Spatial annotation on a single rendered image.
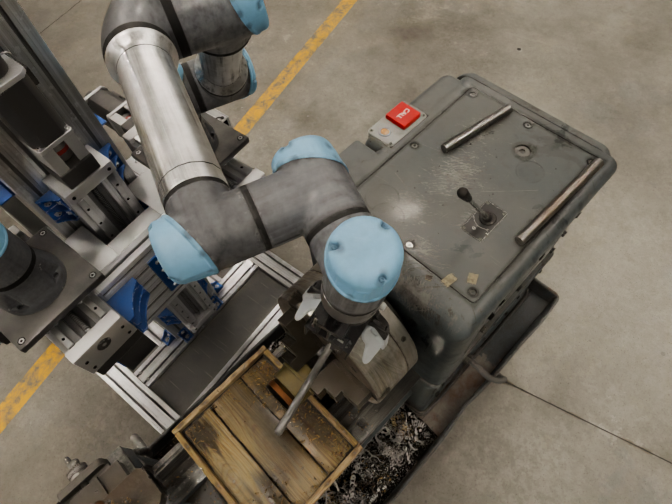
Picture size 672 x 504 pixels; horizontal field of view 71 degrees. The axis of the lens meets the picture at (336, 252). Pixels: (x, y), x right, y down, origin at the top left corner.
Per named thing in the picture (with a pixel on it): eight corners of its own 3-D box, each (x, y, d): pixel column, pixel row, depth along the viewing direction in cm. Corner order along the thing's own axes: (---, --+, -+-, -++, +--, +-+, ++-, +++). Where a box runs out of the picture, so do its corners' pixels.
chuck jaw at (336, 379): (344, 346, 100) (386, 384, 95) (346, 354, 104) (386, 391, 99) (307, 384, 97) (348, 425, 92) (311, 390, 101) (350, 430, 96)
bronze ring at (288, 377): (291, 347, 99) (258, 378, 96) (322, 378, 95) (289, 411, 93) (297, 359, 107) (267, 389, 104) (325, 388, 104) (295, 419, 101)
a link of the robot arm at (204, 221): (63, -20, 65) (147, 260, 42) (140, -43, 66) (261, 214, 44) (104, 52, 75) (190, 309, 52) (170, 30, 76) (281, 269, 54)
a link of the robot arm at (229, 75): (182, 71, 115) (140, -46, 62) (240, 51, 117) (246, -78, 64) (203, 118, 117) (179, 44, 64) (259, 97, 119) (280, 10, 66)
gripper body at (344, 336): (302, 333, 68) (302, 312, 57) (333, 285, 71) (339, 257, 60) (347, 362, 67) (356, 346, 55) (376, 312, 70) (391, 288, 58)
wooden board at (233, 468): (266, 348, 126) (263, 344, 123) (363, 449, 113) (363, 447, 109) (176, 433, 117) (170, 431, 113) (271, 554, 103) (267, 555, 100)
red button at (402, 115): (401, 106, 114) (401, 100, 112) (420, 118, 112) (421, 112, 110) (384, 120, 112) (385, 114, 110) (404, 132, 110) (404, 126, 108)
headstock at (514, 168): (436, 157, 154) (457, 57, 120) (565, 242, 137) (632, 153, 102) (307, 275, 136) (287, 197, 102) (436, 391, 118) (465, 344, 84)
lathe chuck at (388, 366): (305, 294, 124) (306, 250, 94) (392, 381, 117) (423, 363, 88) (279, 318, 121) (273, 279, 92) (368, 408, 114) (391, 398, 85)
